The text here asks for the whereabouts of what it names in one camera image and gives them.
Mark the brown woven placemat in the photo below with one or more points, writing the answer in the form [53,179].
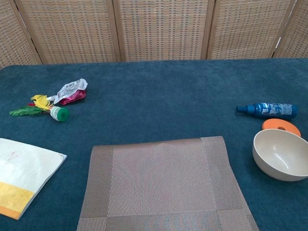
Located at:
[163,183]

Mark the orange disc with hole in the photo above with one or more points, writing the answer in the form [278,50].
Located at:
[270,124]

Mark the crumpled silver and pink pouch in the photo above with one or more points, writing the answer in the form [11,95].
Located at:
[69,91]

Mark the beige bowl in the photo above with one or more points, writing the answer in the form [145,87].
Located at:
[269,166]

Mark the woven bamboo folding screen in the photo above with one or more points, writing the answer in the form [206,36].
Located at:
[158,29]

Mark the blue spray bottle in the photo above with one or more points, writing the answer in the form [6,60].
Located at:
[272,110]

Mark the feather shuttlecock with green base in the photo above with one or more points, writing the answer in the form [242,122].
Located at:
[61,114]

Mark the white and yellow book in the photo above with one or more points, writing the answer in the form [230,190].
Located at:
[24,168]

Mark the blue carpet table cover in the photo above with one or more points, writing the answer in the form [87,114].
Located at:
[154,96]

